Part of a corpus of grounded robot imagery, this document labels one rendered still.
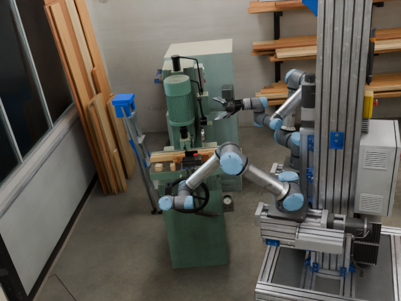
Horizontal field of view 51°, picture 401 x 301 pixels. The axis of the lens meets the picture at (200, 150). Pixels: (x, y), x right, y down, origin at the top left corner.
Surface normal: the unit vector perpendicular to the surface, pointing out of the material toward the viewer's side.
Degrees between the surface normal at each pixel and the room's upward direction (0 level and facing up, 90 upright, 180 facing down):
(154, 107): 90
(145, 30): 90
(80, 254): 0
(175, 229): 90
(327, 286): 0
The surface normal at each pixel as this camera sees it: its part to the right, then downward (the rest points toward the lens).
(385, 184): -0.33, 0.48
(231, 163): -0.14, 0.41
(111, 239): -0.11, -0.87
